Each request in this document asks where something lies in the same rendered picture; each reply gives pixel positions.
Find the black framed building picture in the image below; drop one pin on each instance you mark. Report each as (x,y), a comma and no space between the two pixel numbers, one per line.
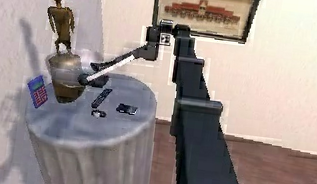
(205,11)

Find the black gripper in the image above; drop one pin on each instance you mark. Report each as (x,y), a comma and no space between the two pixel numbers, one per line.
(151,45)

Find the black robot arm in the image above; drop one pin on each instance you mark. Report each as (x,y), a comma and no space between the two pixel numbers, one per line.
(200,145)

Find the round white cloth table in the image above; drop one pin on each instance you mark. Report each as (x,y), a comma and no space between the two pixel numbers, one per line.
(93,139)

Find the black remote control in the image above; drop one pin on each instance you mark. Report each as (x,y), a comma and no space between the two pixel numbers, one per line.
(101,98)

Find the brown wooden figure statue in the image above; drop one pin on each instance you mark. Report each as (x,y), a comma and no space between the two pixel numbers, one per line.
(62,51)

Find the black flat phone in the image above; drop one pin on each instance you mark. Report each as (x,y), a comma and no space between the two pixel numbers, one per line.
(126,109)

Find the blue and red calculator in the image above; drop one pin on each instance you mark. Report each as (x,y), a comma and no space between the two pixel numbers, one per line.
(37,91)

